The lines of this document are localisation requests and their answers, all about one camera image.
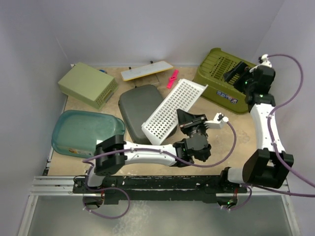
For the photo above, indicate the teal plastic tub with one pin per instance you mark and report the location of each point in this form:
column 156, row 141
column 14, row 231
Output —
column 76, row 133

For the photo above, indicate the pink plastic clip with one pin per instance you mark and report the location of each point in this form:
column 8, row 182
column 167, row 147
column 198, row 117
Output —
column 172, row 79

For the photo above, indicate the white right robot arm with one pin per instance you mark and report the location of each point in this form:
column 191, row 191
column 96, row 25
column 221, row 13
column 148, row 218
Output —
column 265, row 167

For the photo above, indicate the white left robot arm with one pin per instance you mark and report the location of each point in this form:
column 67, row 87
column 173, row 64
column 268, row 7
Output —
column 114, row 153

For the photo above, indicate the light green perforated basket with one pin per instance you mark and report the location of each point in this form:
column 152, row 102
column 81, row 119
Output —
column 88, row 85

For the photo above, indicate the aluminium frame rails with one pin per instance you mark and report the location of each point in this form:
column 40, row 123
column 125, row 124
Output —
column 53, row 209

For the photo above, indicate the yellow framed whiteboard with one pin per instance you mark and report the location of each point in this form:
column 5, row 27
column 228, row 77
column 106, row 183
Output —
column 153, row 68

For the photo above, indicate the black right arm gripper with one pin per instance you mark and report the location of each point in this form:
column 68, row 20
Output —
column 238, row 69

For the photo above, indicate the olive green plastic bin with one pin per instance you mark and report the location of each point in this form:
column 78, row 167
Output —
column 210, row 73

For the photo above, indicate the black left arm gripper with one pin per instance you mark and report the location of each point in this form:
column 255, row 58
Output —
column 185, row 119

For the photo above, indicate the white perforated basket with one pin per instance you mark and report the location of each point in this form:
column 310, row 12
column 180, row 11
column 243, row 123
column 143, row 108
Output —
column 164, row 119

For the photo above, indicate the grey plastic tub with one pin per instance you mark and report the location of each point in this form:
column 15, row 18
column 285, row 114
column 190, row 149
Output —
column 136, row 105

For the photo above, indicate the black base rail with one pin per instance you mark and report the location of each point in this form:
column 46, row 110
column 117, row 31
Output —
column 160, row 188

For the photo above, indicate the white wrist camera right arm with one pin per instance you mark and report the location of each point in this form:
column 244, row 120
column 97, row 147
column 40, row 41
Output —
column 262, row 61

